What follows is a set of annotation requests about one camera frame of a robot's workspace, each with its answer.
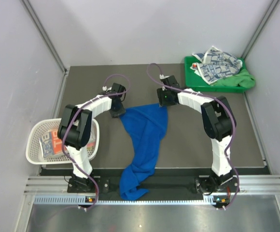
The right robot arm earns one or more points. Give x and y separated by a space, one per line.
218 123

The white perforated plastic basket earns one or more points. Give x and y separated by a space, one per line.
33 149

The green towel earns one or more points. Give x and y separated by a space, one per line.
242 79

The colourful rabbit print towel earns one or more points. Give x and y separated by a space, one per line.
51 145

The white blue patterned towel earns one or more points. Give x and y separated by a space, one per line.
215 65

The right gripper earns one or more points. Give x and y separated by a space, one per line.
160 92

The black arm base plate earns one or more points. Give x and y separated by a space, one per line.
193 184

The folded towels in basket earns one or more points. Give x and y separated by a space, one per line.
92 140

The green plastic tray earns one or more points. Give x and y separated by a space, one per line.
195 82

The grey slotted cable duct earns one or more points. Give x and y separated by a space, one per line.
84 200

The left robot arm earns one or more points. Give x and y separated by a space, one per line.
75 132

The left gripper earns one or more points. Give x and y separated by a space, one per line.
121 111

